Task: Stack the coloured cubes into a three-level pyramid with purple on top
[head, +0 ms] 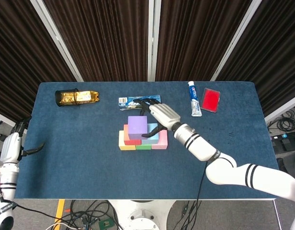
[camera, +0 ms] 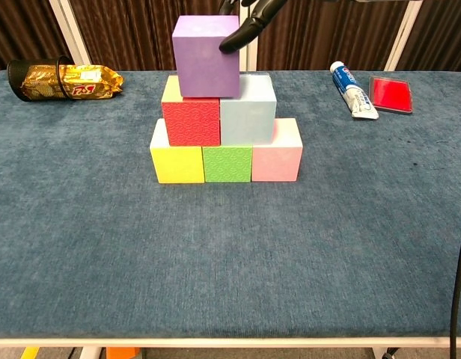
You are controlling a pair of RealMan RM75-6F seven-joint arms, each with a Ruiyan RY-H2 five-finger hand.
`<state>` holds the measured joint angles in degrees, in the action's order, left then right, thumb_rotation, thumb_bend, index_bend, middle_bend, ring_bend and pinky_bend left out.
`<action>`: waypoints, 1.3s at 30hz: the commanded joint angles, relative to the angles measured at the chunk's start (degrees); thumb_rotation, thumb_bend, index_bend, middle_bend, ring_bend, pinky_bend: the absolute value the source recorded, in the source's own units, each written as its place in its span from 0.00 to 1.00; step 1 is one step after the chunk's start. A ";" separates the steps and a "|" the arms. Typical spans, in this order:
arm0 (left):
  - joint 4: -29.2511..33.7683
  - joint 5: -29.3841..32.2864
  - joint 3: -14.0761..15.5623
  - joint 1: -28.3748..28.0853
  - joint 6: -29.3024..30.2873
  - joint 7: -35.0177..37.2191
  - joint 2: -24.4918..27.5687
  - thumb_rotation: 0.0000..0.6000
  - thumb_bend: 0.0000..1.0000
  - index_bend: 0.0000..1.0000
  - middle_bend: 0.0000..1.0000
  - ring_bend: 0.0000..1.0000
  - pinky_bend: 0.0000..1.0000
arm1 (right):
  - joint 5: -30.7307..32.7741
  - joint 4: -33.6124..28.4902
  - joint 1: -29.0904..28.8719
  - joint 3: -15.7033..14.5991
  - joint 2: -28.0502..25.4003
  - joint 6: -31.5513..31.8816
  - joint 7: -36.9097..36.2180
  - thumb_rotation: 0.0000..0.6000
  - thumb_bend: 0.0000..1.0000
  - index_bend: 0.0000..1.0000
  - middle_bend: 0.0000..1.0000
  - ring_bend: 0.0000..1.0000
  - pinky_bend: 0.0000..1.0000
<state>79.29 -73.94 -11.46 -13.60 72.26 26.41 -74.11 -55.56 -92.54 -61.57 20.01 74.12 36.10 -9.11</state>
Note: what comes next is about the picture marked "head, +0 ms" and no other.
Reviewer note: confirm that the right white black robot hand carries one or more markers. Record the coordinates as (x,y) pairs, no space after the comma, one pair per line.
(164,113)

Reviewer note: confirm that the blue cookie package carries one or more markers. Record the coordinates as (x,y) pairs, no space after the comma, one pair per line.
(128,103)

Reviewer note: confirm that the yellow cube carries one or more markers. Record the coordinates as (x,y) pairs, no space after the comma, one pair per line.
(121,143)

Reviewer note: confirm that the gold foil snack packet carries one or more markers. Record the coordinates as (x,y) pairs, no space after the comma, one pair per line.
(86,96)

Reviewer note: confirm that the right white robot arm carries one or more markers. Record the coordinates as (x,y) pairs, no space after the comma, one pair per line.
(209,153)

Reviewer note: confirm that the black mesh cup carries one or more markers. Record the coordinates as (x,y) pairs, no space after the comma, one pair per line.
(57,97)

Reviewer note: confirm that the green circuit board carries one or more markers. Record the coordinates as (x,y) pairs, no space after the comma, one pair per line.
(105,224)

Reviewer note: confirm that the white blue toothpaste tube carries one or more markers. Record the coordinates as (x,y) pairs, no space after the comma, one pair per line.
(195,100)

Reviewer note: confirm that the white partition frame rail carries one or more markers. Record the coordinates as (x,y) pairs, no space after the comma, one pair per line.
(6,119)
(284,109)

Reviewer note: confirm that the green cube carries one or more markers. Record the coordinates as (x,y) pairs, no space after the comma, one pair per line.
(143,147)

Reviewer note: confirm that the pink cube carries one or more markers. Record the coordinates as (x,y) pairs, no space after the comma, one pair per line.
(163,141)

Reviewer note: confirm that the white partition frame post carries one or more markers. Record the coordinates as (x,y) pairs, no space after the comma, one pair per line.
(234,39)
(57,38)
(152,36)

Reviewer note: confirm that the blue table cloth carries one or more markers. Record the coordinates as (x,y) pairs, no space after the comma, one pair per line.
(90,175)

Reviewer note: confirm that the red ink pad box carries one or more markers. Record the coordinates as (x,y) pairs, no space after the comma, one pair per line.
(210,100)

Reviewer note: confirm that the red orange cube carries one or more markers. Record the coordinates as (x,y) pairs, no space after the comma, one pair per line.
(127,139)

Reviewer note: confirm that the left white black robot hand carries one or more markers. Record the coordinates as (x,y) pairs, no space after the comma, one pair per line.
(9,148)

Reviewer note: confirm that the yellow floor tape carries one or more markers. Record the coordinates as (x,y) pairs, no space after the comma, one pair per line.
(59,210)

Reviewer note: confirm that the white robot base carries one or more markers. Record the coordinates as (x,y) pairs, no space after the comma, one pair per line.
(142,215)

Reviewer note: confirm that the brown pleated curtain panel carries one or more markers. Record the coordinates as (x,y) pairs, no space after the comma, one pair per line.
(197,43)
(23,60)
(276,60)
(102,43)

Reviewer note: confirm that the light blue cube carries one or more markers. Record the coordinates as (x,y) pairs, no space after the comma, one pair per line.
(152,141)

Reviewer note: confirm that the purple cube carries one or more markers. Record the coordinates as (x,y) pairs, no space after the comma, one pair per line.
(137,128)

